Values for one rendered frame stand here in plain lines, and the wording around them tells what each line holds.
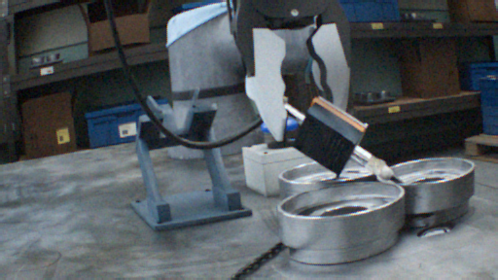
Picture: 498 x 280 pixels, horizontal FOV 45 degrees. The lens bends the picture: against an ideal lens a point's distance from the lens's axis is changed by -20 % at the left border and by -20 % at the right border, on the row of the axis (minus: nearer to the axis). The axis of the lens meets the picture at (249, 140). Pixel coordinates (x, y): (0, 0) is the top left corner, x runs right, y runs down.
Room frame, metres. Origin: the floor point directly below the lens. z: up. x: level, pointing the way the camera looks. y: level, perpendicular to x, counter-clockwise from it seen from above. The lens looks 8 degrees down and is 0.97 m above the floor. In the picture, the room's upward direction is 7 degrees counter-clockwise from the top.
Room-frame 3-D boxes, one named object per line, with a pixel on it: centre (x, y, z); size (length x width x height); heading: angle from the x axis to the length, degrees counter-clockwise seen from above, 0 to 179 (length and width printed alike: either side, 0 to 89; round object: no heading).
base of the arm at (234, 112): (1.13, 0.05, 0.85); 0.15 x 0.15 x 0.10
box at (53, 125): (4.01, 1.23, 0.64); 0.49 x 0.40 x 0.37; 111
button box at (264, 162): (0.81, -0.03, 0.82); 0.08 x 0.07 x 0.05; 16
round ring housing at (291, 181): (0.66, -0.07, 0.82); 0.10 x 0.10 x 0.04
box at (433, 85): (4.79, -1.36, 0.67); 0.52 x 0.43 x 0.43; 106
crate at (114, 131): (4.19, 0.72, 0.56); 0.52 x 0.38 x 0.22; 103
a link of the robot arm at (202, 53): (1.13, 0.04, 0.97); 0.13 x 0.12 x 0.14; 85
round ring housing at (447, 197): (0.59, -0.16, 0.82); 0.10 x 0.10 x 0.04
